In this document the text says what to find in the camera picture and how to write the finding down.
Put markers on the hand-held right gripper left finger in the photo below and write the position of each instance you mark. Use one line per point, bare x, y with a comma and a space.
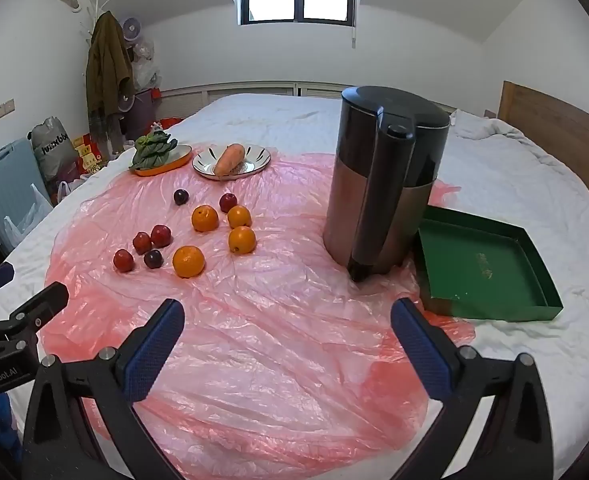
154, 355

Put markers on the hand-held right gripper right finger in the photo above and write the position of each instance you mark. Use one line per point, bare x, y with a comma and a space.
422, 350

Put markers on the red plum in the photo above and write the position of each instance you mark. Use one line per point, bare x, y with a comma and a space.
160, 235
228, 202
142, 242
123, 260

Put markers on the dark purple plum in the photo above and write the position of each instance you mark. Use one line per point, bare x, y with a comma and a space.
181, 196
153, 259

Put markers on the green cardboard box tray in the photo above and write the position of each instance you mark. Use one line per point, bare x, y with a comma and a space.
479, 270

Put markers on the orange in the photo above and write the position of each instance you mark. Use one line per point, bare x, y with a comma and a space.
239, 217
205, 218
242, 239
188, 261

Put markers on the person's left hand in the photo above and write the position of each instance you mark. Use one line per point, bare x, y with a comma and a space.
3, 425

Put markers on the white plastic bag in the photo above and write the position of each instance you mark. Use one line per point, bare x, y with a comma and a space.
27, 220

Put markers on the light blue suitcase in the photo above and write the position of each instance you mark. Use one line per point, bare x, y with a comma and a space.
4, 185

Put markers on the pink plastic sheet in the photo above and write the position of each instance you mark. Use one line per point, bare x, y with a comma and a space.
274, 340

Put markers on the grey printed bag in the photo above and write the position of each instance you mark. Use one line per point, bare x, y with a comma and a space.
54, 147

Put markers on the red and yellow boxes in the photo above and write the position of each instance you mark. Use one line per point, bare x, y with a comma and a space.
87, 152

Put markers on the green bok choy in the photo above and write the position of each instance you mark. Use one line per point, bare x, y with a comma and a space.
153, 149

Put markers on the orange oval plate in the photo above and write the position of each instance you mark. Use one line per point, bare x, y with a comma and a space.
179, 157

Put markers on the carrot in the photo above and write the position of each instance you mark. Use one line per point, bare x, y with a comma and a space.
228, 159

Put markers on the purple bin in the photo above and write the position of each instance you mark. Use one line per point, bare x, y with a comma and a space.
143, 110

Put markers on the white patterned plate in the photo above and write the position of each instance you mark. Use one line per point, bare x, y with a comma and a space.
257, 157

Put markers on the olive green coat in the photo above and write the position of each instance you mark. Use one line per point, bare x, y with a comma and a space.
108, 70

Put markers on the clear plastic bags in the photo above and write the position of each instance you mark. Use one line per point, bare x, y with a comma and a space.
145, 57

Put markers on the wooden headboard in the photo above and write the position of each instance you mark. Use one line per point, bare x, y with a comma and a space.
564, 125

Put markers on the small white fan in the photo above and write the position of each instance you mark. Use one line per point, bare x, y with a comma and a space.
131, 26

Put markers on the white coat rack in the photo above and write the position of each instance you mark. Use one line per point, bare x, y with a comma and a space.
96, 6

